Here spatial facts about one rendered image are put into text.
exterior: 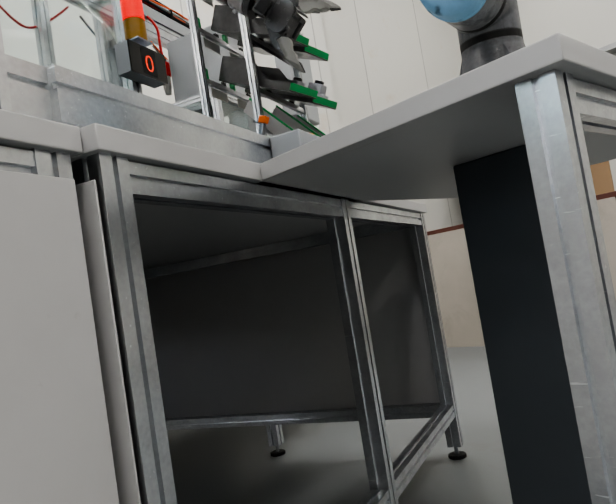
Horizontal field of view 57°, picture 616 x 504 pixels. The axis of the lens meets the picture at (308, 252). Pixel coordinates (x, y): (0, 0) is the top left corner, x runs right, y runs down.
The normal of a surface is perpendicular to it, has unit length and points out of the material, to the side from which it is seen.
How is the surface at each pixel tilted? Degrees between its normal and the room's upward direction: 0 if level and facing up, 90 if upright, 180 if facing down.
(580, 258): 90
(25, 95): 90
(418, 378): 90
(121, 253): 90
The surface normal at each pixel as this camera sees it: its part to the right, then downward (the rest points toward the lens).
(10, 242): 0.89, -0.17
